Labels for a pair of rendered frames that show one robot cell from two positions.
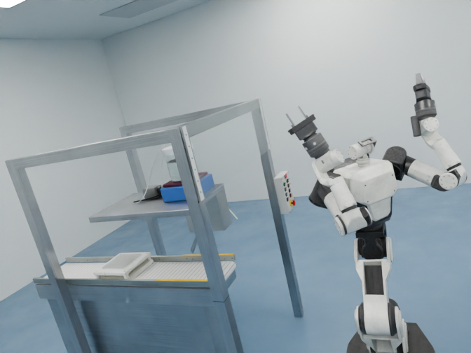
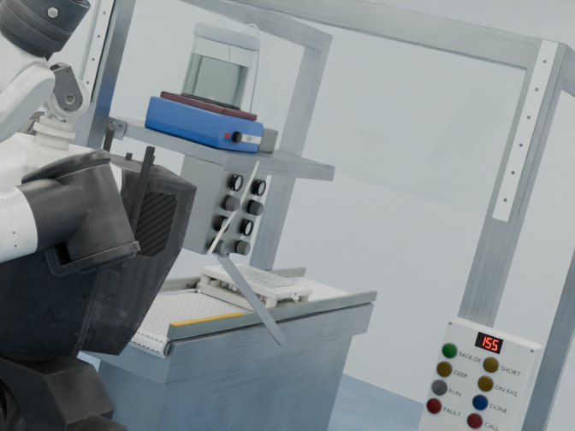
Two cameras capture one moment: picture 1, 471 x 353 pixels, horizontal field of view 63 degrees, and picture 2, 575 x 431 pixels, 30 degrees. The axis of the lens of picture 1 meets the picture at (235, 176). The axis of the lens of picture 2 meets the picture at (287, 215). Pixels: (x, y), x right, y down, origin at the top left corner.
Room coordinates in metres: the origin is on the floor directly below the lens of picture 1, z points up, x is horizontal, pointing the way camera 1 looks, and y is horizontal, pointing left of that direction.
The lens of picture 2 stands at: (2.07, -2.24, 1.41)
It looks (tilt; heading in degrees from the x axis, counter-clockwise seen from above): 6 degrees down; 88
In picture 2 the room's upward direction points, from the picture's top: 15 degrees clockwise
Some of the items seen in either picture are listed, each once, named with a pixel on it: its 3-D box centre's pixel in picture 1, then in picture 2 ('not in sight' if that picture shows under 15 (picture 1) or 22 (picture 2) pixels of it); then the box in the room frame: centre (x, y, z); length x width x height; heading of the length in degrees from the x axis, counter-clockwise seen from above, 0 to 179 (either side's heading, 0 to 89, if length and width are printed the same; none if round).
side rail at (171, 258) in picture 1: (140, 258); (293, 309); (2.27, 0.70, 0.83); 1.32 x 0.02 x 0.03; 64
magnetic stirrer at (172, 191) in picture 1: (188, 185); (208, 122); (1.94, 0.25, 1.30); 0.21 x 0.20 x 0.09; 154
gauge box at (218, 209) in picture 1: (207, 210); (217, 205); (2.01, 0.19, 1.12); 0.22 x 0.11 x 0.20; 64
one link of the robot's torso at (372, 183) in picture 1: (359, 190); (69, 238); (1.82, -0.58, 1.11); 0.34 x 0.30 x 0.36; 111
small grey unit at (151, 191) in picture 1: (154, 191); not in sight; (2.06, 0.45, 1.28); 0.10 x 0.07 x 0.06; 64
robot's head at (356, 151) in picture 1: (360, 152); (60, 102); (1.76, -0.60, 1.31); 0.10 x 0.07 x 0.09; 111
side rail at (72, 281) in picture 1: (111, 281); (210, 280); (2.03, 0.82, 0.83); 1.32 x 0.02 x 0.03; 64
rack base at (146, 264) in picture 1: (125, 270); (253, 297); (2.16, 0.77, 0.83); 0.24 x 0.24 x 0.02; 63
